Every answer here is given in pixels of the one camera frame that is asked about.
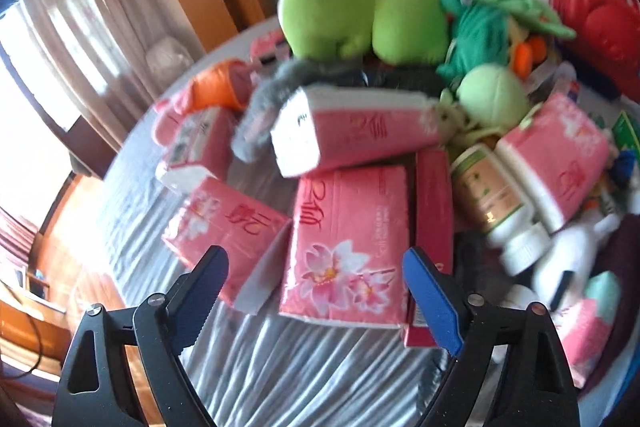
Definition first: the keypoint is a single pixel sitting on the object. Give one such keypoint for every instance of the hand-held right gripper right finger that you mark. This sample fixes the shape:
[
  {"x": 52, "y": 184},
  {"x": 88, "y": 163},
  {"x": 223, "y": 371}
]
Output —
[{"x": 435, "y": 302}]

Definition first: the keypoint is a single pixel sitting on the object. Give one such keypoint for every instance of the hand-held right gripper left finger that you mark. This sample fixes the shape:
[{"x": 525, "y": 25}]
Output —
[{"x": 200, "y": 302}]

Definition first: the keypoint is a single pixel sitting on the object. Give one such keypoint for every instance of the pink floral tissue packet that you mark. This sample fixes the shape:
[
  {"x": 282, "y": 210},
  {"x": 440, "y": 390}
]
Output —
[{"x": 345, "y": 242}]

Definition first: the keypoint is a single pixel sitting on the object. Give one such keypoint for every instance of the pale green round plush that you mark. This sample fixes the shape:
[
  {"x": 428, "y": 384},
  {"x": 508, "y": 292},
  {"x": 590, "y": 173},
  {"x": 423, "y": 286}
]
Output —
[{"x": 492, "y": 94}]

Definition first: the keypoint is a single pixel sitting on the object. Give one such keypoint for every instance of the white-capped supplement bottle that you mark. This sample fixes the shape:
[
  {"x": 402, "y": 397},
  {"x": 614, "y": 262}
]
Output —
[{"x": 487, "y": 192}]

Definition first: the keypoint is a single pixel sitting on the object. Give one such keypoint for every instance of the dark maroon cloth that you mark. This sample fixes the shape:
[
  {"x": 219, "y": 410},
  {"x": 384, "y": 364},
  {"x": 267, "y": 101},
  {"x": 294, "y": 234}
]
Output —
[{"x": 622, "y": 267}]

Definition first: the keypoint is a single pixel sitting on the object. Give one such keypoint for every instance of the large lime green plush toy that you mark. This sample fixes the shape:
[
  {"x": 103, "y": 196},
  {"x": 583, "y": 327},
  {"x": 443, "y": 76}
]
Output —
[{"x": 350, "y": 12}]

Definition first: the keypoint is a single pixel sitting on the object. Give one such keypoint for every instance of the white lotion bottle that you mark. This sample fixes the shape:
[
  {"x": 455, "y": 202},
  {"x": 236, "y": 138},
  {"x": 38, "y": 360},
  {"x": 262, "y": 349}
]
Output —
[{"x": 560, "y": 257}]

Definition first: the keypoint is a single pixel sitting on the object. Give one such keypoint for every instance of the mint green packet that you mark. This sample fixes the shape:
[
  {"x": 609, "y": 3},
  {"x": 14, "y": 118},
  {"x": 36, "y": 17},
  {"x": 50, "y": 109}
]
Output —
[{"x": 605, "y": 297}]

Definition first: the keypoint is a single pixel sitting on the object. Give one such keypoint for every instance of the orange carrot plush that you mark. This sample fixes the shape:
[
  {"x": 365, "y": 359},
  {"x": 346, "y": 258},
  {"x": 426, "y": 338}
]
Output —
[{"x": 215, "y": 87}]

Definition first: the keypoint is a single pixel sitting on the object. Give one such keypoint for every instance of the teal green frog plush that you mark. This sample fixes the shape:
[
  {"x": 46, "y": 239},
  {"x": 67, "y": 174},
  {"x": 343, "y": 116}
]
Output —
[{"x": 475, "y": 32}]

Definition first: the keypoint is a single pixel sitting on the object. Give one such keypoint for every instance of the dark red cardboard box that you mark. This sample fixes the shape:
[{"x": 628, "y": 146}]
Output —
[{"x": 432, "y": 207}]

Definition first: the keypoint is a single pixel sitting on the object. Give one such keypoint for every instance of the grey plush toy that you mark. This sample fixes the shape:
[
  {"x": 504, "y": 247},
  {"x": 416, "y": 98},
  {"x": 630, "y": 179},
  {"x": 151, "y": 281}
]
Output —
[{"x": 265, "y": 107}]

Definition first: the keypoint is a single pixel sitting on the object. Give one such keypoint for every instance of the pile of pink tissue packs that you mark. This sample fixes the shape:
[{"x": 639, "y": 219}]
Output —
[{"x": 225, "y": 232}]

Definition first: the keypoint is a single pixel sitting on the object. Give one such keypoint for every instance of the green printed packet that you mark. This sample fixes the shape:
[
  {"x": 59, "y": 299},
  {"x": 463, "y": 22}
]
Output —
[{"x": 627, "y": 129}]

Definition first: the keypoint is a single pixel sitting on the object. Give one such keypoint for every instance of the clear plastic bag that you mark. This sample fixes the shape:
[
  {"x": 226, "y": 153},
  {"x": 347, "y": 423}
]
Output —
[{"x": 167, "y": 57}]

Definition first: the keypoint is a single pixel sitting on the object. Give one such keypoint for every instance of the small pale yellow plush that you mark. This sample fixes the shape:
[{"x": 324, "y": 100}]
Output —
[{"x": 465, "y": 127}]

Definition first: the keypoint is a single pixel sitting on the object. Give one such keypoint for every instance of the beige sheer curtain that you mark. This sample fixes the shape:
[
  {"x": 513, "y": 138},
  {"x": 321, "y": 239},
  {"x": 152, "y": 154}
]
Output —
[{"x": 85, "y": 22}]

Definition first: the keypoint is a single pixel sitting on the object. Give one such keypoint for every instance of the grey striped cloth desktop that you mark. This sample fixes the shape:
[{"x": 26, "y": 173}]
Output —
[{"x": 280, "y": 372}]

